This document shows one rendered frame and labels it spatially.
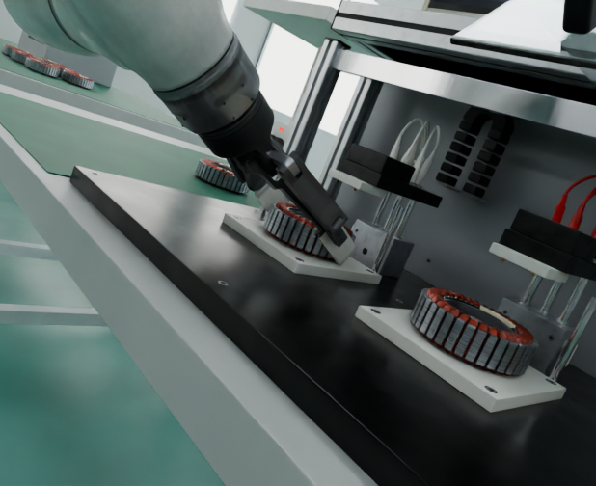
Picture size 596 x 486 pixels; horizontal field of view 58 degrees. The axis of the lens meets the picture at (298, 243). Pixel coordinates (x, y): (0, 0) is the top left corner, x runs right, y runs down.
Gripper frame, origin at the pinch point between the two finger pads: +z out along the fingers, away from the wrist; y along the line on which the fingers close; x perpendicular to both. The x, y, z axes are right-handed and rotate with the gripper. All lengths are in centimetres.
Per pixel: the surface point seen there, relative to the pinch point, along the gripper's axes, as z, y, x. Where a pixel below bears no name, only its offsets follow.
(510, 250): -1.7, 23.2, 7.9
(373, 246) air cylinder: 10.7, 1.0, 5.8
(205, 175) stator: 11.1, -40.8, 1.9
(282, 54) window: 243, -448, 228
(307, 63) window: 273, -448, 250
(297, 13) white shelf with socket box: 17, -71, 52
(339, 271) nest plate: 0.8, 7.5, -2.3
